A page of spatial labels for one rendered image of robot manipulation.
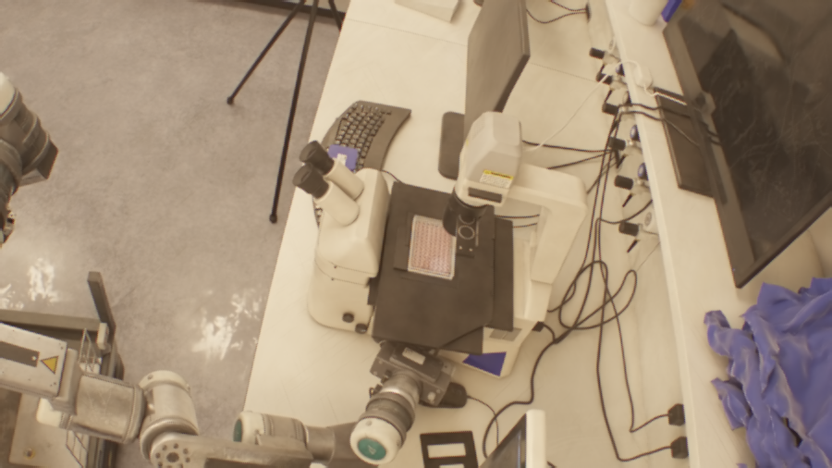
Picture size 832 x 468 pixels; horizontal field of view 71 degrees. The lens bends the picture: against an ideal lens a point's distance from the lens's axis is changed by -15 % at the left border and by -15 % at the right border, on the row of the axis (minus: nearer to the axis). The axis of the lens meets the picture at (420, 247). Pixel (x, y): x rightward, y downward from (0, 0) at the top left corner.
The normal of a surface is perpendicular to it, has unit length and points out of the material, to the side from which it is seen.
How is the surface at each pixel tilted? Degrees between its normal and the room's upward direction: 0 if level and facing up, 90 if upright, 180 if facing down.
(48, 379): 22
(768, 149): 86
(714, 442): 0
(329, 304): 90
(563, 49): 0
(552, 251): 90
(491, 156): 80
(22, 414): 0
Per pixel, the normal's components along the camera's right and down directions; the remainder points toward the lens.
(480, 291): 0.23, -0.58
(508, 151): 0.10, 0.18
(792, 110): -0.95, -0.24
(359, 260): -0.06, 0.75
